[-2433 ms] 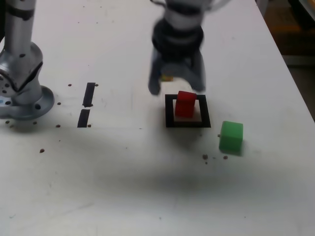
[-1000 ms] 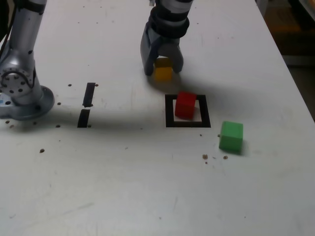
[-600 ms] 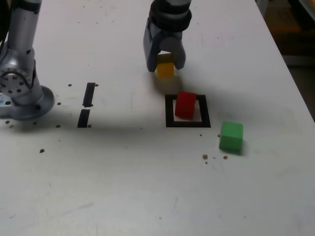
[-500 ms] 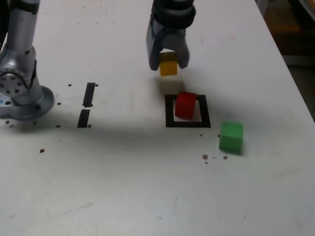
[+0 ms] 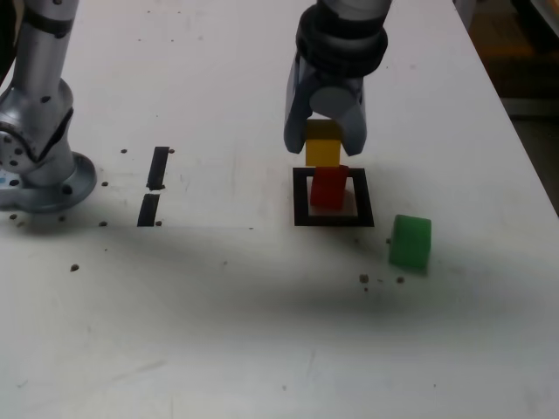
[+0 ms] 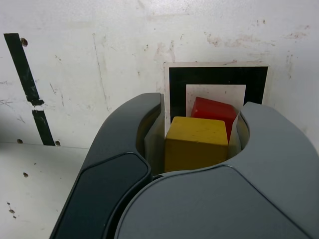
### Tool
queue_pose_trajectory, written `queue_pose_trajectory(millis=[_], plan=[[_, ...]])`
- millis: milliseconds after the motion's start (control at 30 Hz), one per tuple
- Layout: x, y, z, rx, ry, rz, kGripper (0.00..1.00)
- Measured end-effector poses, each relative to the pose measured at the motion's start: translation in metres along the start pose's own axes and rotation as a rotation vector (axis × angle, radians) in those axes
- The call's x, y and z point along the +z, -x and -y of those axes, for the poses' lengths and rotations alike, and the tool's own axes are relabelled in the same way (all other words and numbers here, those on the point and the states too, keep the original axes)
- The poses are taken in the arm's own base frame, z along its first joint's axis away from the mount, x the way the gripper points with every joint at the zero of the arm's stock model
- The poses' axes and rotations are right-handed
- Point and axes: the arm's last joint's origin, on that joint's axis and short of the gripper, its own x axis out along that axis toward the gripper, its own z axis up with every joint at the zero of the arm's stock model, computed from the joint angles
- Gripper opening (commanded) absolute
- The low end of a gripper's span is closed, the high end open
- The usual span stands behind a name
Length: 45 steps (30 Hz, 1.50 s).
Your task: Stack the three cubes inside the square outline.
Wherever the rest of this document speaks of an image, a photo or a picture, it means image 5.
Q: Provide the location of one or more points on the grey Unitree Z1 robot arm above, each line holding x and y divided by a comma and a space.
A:
39, 87

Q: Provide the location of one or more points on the green cube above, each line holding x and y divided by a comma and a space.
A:
410, 244

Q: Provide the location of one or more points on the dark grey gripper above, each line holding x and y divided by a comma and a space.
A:
336, 81

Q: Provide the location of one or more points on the red cube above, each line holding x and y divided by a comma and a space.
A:
327, 187

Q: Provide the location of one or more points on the yellow cube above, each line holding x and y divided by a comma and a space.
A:
323, 150

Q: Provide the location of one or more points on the brown cardboard box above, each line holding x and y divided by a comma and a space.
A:
519, 43

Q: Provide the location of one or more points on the black tape square outline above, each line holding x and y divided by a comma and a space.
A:
301, 201

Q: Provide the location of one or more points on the black tape strip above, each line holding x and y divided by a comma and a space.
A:
157, 168

